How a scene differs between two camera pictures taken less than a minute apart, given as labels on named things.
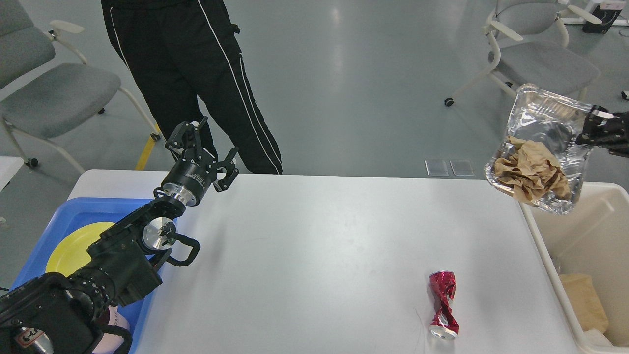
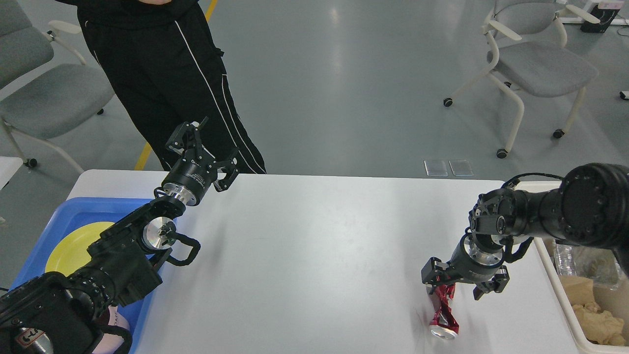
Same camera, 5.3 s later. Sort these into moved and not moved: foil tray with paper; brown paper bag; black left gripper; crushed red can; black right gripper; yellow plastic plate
Moved: foil tray with paper; black right gripper
Not moved: yellow plastic plate; brown paper bag; crushed red can; black left gripper
